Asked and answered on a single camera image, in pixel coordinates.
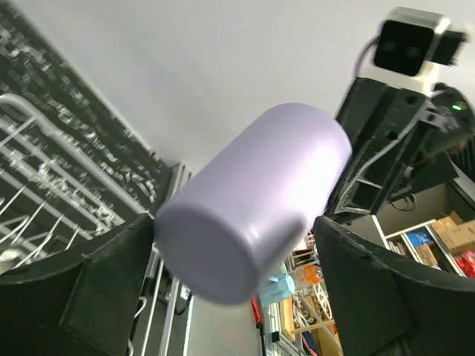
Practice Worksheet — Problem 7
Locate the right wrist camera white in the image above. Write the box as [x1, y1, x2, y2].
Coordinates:
[360, 7, 473, 96]

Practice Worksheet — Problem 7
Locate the lilac plastic cup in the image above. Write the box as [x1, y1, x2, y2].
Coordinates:
[154, 103, 352, 305]

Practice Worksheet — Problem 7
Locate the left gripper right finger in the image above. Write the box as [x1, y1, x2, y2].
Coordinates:
[313, 217, 474, 356]

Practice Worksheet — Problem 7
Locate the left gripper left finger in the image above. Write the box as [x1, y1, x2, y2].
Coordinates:
[1, 214, 154, 355]

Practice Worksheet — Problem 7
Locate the black marble pattern mat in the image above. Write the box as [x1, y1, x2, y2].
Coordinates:
[1, 1, 172, 270]

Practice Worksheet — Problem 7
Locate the white wire dish rack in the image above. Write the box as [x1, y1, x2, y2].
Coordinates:
[0, 92, 157, 268]

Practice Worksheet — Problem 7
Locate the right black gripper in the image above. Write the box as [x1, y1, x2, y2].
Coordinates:
[326, 78, 474, 223]

